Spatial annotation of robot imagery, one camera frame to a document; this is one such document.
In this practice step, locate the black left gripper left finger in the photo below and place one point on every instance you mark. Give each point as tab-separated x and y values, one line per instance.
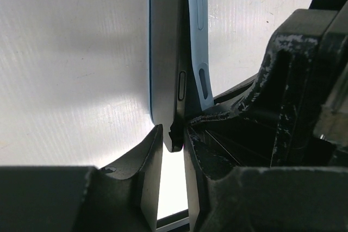
122	196

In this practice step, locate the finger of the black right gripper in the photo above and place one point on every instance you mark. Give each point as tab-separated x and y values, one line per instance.
268	121

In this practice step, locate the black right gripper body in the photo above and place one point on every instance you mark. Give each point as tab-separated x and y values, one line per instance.
330	74

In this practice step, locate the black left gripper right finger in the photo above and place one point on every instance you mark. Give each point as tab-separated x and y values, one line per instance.
222	197

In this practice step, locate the light blue phone case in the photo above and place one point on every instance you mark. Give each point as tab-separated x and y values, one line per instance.
198	47

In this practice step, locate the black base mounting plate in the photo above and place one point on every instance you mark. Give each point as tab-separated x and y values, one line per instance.
178	222

